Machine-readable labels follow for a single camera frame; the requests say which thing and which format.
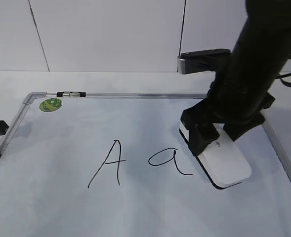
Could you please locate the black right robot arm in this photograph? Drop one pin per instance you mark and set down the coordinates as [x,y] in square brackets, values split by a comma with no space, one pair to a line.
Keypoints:
[243,75]

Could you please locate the round green magnet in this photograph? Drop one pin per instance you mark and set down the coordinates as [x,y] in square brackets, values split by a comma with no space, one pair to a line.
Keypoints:
[50,105]

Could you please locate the white board eraser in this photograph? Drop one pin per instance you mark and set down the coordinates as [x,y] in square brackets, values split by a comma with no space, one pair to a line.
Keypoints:
[223,162]

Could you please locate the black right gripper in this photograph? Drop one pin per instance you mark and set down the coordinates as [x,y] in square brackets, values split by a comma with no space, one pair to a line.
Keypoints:
[233,103]

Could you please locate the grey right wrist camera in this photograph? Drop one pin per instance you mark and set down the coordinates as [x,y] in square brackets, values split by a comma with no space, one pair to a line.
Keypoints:
[200,61]

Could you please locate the white board with grey frame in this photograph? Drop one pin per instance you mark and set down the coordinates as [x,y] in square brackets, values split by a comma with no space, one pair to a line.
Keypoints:
[117,166]

